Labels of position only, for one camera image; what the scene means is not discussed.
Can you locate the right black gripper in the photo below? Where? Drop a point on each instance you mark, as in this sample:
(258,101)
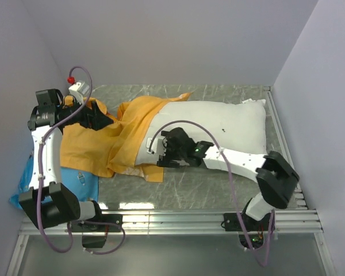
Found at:
(164,162)

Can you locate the blue cartoon pillow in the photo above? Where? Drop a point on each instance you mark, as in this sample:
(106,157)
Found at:
(83,184)

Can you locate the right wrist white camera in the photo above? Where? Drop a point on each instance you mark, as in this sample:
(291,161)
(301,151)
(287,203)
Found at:
(156,146)

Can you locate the aluminium mounting rail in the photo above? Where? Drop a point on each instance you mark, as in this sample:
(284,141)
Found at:
(207,222)

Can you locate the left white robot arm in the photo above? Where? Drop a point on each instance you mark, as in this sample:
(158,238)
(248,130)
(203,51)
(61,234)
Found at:
(48,202)

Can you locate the white pillow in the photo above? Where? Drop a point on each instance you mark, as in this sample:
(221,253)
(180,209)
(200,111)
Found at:
(239,127)

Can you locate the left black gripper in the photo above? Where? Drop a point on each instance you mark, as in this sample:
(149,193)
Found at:
(94,118)

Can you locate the orange pillowcase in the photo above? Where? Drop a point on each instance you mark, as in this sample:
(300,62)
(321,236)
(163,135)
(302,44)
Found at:
(113,149)

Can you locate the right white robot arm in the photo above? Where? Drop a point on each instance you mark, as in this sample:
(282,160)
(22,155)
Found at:
(276,178)

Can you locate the wrist white camera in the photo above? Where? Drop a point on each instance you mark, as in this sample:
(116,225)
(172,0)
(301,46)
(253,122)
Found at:
(156,146)
(78,89)

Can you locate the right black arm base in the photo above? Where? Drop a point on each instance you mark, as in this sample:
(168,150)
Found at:
(231,223)

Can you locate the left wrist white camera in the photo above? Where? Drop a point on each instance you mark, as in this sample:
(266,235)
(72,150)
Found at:
(78,89)

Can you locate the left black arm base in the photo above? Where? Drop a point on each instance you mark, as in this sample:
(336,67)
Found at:
(95,234)

